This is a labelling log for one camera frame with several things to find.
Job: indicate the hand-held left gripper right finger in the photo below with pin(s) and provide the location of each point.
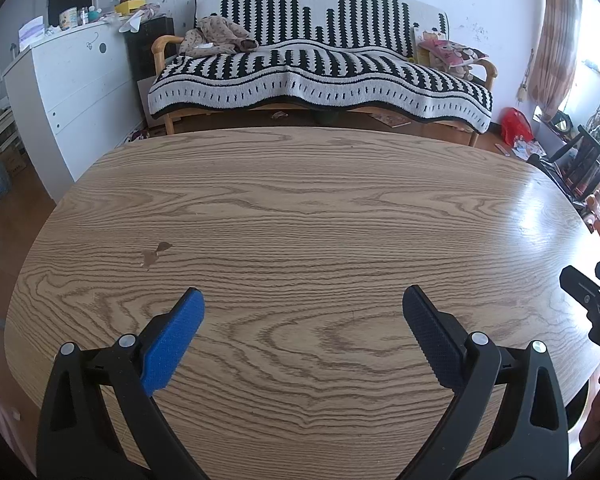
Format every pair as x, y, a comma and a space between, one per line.
435, 340

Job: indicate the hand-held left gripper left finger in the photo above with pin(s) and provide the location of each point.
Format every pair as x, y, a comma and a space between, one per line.
172, 342

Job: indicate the black chair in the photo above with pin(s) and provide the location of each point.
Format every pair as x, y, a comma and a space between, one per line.
587, 165

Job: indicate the scattered papers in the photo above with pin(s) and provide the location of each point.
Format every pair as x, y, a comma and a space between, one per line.
526, 150

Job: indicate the red plastic bag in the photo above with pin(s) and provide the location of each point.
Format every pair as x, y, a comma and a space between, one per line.
516, 125

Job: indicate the hanging brush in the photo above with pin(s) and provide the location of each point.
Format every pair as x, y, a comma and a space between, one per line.
525, 87

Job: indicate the dark cloth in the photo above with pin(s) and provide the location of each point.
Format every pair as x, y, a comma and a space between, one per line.
141, 135

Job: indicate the flat cardboard piece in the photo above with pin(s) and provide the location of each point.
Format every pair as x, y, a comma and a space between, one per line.
392, 119

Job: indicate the patterned curtain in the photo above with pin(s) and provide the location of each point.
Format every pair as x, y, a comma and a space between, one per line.
555, 45

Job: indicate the leaning cardboard sheet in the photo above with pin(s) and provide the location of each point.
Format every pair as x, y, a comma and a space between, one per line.
145, 102

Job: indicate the pink cartoon cushion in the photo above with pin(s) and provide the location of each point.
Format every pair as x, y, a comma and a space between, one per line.
457, 55

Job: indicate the white cabinet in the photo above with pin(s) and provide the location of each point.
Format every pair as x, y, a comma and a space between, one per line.
75, 95

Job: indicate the white cartoon cushion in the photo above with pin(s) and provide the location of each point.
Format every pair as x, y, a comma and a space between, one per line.
427, 37

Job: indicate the black cabinet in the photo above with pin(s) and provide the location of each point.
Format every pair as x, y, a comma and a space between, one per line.
147, 47

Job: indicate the sofa with striped blanket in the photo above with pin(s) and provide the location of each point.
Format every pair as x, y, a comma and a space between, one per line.
320, 65

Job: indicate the white folded paper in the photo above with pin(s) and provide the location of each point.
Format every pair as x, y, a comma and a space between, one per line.
134, 21

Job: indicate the small bottles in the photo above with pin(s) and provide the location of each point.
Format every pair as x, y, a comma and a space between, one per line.
91, 14

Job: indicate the yellow box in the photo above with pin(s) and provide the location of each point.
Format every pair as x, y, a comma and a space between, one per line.
129, 6

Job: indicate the white paper stand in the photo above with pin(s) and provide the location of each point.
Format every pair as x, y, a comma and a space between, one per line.
31, 32

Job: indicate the wooden frame sofa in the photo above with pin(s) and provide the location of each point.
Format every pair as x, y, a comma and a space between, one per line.
162, 45

